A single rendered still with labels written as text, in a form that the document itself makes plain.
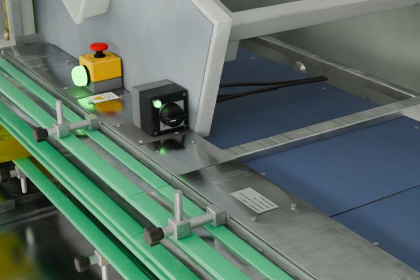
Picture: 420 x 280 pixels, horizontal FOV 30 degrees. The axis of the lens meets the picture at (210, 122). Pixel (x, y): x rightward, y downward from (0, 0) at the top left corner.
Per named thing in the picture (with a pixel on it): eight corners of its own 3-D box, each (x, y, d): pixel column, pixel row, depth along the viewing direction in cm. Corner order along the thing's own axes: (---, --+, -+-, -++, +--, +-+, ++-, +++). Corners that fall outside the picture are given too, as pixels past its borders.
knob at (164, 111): (180, 122, 149) (189, 127, 146) (160, 127, 147) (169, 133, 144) (180, 100, 147) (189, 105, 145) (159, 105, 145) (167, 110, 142)
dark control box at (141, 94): (170, 115, 157) (132, 124, 153) (169, 77, 154) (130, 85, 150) (191, 128, 151) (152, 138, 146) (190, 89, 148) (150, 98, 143)
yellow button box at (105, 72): (110, 79, 179) (80, 85, 175) (109, 47, 176) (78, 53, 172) (124, 87, 173) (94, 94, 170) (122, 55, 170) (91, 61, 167)
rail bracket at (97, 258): (137, 264, 155) (74, 285, 149) (135, 234, 153) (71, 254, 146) (147, 273, 152) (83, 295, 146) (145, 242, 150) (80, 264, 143)
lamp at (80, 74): (82, 81, 174) (70, 84, 172) (80, 62, 172) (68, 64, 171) (90, 87, 170) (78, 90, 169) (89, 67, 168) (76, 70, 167)
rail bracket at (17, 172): (53, 180, 191) (-1, 194, 184) (50, 155, 188) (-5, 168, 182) (59, 186, 188) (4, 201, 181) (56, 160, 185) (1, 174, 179)
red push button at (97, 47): (87, 57, 172) (86, 42, 171) (104, 54, 174) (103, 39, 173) (95, 62, 169) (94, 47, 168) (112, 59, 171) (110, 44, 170)
